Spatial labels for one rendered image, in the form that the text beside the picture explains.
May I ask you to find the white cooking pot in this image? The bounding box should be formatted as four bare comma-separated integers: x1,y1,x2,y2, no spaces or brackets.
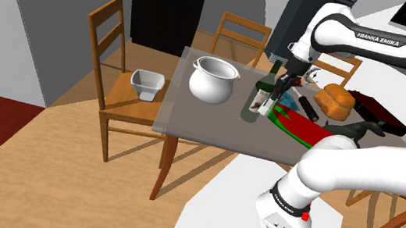
186,53,244,109

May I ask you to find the dark dinosaur figure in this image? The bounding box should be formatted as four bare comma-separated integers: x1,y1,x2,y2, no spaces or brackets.
319,115,389,153

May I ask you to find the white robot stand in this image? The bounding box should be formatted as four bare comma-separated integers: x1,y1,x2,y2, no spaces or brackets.
166,145,350,228

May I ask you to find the dark red box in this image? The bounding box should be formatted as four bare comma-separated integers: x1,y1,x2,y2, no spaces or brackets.
342,89,406,139

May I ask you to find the dark grey tall cabinet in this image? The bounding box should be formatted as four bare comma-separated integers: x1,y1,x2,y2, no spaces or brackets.
262,0,362,72

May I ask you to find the small silver object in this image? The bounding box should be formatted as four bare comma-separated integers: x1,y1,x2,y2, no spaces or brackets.
303,65,323,91

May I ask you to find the white square bowl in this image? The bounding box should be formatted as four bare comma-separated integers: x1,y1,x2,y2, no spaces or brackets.
127,67,168,105

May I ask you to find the red and green book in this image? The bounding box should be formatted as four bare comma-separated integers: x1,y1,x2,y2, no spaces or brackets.
263,101,340,152

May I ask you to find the green wine bottle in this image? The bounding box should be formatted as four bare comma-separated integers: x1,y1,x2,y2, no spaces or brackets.
238,55,285,128

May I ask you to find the black cabinet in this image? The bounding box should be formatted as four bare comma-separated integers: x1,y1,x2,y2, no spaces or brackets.
123,0,210,60

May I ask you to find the grey top wooden table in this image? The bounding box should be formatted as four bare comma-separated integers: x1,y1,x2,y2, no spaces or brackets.
142,41,406,228

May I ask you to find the wooden chair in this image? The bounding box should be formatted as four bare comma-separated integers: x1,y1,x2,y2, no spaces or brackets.
207,9,275,70
69,0,187,170
342,124,406,228
310,51,364,91

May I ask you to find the brown bread loaf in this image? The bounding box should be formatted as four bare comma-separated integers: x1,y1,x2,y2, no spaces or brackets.
309,80,358,123

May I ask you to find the blue flat object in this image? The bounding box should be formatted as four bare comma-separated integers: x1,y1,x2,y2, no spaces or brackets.
279,90,304,115

